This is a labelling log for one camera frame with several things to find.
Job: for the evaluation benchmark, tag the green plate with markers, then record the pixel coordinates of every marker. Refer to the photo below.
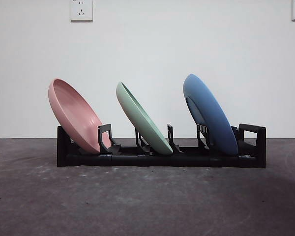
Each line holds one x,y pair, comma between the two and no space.
137,115

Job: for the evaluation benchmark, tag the blue plate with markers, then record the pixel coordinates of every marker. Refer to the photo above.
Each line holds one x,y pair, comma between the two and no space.
211,105

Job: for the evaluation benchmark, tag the pink plate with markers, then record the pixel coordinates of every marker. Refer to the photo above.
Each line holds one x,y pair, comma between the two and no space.
71,110

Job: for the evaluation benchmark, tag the black plastic dish rack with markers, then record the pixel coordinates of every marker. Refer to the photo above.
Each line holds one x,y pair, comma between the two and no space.
162,161

